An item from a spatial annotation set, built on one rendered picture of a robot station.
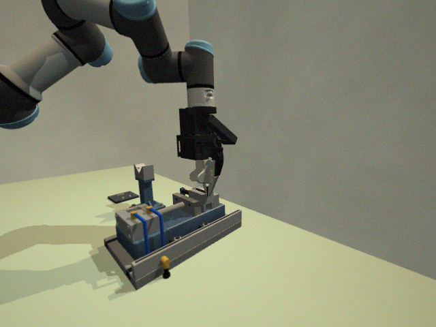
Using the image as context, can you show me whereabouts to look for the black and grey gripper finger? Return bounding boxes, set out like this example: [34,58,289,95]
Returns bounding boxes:
[189,160,209,196]
[197,145,223,197]

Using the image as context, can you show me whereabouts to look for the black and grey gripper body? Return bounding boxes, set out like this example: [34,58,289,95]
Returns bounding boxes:
[176,106,222,160]

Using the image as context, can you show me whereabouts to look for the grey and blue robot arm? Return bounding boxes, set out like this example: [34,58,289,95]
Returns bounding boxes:
[0,0,215,129]

